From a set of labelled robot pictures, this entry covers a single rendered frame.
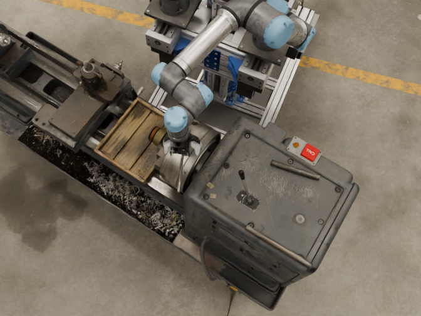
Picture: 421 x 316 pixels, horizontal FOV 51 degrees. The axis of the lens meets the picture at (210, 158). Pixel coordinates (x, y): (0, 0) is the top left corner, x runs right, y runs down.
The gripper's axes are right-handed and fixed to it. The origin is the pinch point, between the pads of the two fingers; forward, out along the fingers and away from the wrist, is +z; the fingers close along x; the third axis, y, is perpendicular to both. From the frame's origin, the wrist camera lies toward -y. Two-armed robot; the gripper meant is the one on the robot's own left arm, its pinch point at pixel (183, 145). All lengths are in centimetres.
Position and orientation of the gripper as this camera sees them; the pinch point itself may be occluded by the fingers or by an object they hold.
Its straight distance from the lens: 175.6
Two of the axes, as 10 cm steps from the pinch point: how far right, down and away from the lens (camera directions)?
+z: 0.1, 2.9, 9.6
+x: 10.0, 0.5, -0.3
